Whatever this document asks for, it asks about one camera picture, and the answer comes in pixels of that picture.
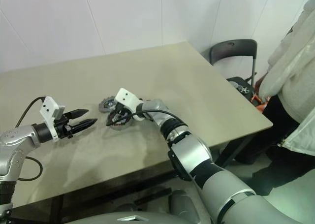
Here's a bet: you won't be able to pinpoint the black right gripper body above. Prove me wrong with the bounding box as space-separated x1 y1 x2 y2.
115 102 136 121

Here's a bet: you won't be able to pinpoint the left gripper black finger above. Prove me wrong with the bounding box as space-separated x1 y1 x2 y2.
71 118 98 133
66 108 90 120

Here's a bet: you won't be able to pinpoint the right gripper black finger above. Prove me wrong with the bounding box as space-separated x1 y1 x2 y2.
105 114 131 127
108 109 121 123

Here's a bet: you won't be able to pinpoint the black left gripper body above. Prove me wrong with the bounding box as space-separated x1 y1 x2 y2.
54 113 74 139

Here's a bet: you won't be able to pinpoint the black rotor with silver spokes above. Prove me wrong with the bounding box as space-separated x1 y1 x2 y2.
107 111 131 128

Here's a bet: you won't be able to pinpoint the grey stator with copper windings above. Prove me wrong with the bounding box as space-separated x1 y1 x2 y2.
108 110 132 132

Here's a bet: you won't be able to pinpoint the grey finned motor end cap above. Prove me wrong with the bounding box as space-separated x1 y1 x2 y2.
98 97 119 114

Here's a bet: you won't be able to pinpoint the person's bare hand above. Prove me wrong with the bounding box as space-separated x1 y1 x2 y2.
255 72 266 92

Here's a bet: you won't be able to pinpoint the black flat bar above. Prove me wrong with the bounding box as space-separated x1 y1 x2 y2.
136 187 172 204

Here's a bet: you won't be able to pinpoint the silver robot torso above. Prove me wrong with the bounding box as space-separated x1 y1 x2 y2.
73 204 205 224

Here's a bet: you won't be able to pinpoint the silver spoked wheel part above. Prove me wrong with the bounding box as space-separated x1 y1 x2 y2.
236 83 251 94

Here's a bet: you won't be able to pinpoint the black folding chair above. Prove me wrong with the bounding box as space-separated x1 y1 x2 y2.
209 38 258 99

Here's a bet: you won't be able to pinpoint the person in white jacket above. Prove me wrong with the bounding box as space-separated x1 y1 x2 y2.
255 0 315 195

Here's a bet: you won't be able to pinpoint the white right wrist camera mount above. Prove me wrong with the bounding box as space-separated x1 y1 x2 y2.
115 88 145 114

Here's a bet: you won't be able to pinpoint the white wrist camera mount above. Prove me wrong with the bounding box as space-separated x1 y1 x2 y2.
115 88 145 114
40 96 66 142

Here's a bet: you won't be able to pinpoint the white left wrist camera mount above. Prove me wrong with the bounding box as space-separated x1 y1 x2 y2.
40 96 66 142

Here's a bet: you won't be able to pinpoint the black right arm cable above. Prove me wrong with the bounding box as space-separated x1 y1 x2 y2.
130 110 184 126

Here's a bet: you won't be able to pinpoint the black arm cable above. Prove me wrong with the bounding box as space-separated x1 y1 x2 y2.
130 110 184 126
15 96 47 182

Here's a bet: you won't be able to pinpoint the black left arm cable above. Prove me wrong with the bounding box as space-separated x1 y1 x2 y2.
15 96 47 182

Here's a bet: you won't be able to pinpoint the orange handled pliers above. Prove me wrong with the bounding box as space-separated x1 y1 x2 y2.
251 92 268 111

